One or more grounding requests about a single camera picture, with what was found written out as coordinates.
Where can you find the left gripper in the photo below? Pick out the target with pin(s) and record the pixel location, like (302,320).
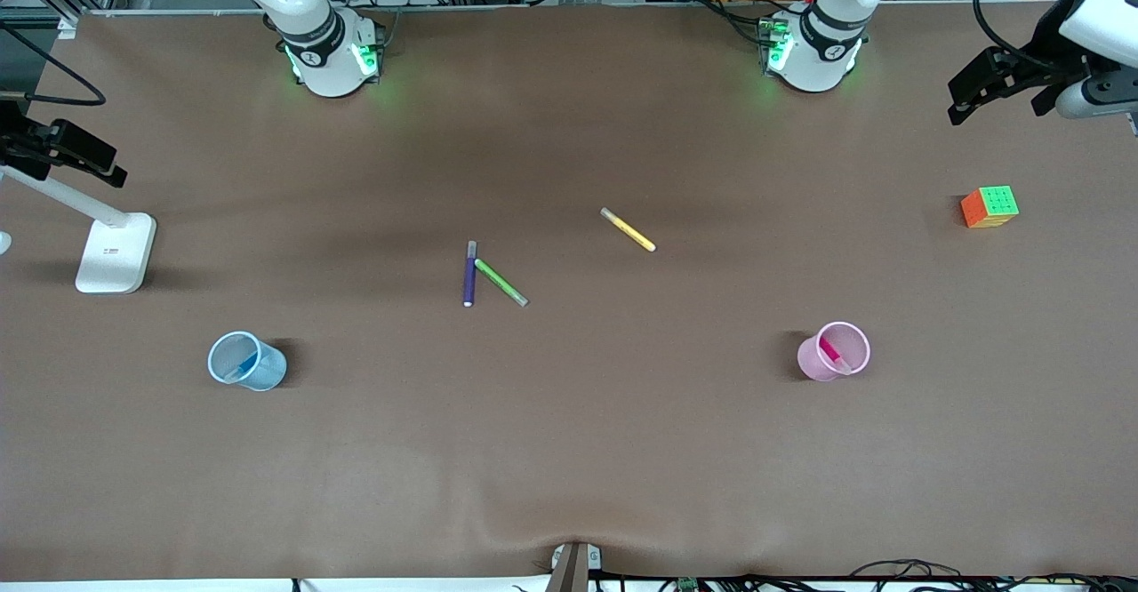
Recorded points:
(1052,52)

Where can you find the blue marker pen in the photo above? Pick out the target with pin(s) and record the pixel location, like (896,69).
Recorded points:
(242,367)

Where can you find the pink marker pen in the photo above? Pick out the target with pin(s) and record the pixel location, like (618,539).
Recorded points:
(834,354)

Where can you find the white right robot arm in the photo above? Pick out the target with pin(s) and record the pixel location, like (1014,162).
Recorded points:
(324,63)

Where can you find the white desk stand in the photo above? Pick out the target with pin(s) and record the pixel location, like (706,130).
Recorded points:
(111,259)

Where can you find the colourful puzzle cube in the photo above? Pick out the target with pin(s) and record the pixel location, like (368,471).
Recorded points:
(989,208)

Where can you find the light blue mesh cup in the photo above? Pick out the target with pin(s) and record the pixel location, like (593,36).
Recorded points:
(267,374)

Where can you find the pink mesh cup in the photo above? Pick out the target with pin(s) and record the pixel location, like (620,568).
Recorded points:
(811,363)

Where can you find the purple marker pen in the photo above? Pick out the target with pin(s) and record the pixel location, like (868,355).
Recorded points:
(469,276)

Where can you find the yellow marker pen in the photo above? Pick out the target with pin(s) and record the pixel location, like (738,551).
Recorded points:
(628,229)

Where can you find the green marker pen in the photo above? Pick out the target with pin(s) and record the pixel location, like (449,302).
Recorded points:
(500,282)

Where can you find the brown table mat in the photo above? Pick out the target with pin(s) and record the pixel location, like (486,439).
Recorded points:
(569,450)

